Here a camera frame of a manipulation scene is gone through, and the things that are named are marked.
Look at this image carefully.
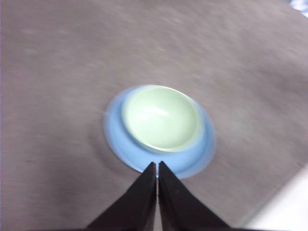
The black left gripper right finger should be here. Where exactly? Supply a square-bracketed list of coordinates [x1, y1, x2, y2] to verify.
[157, 161, 231, 231]

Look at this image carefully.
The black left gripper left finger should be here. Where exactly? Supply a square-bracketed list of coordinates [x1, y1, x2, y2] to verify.
[86, 162, 157, 231]

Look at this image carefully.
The blue round plate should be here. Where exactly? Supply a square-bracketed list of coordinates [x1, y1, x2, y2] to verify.
[103, 84, 216, 179]

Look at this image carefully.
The green ribbed bowl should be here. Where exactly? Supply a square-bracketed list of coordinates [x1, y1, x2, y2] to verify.
[121, 85, 203, 153]

